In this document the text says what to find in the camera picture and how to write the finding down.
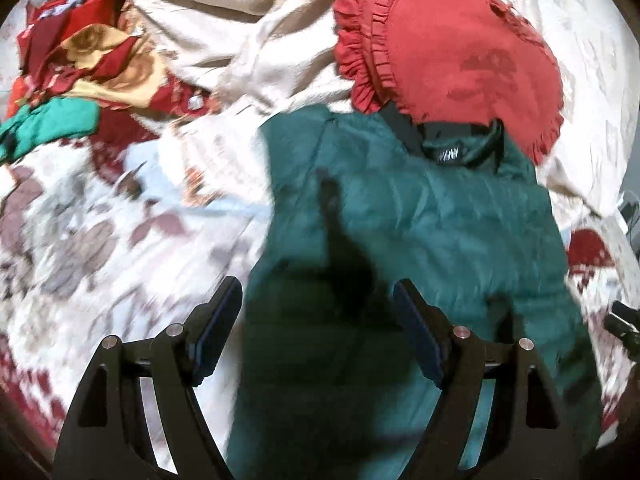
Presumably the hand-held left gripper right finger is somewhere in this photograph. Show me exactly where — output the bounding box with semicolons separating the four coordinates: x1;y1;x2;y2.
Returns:
393;279;586;480

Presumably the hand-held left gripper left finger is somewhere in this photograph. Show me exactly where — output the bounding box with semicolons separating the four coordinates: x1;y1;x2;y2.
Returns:
51;276;244;480

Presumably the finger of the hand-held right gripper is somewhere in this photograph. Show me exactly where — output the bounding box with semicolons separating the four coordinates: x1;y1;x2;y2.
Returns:
604;301;640;351

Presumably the dark green shirt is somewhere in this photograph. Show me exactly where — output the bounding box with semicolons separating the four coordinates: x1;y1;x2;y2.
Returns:
225;105;603;480

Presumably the light blue cloth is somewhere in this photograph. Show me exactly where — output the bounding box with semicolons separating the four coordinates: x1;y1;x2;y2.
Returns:
122;146;273;223

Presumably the teal green cloth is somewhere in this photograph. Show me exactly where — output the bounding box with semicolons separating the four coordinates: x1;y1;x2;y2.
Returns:
0;96;100;165

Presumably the red frilled heart cushion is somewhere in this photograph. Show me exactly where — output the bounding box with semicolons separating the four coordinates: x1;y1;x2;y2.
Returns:
332;0;565;166

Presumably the cream knitted blanket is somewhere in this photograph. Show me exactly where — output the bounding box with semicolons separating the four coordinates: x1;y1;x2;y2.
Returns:
111;0;633;216

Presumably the red yellow floral cloth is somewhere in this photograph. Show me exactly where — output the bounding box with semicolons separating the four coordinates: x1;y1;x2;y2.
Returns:
7;0;221;116

